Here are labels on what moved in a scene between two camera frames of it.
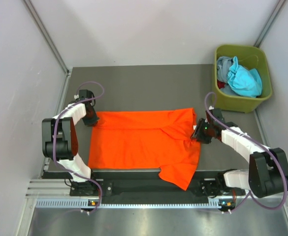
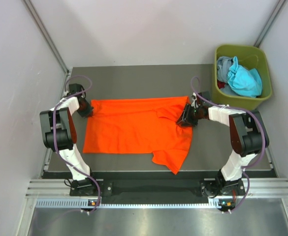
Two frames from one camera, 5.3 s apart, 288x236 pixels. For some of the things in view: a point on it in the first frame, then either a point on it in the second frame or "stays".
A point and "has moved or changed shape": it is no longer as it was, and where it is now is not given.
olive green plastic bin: [241, 80] stays
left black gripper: [94, 120] → [88, 111]
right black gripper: [198, 132] → [185, 119]
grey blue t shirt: [223, 64] stays
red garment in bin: [220, 84] stays
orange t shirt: [150, 139] has moved or changed shape
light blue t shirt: [243, 81] stays
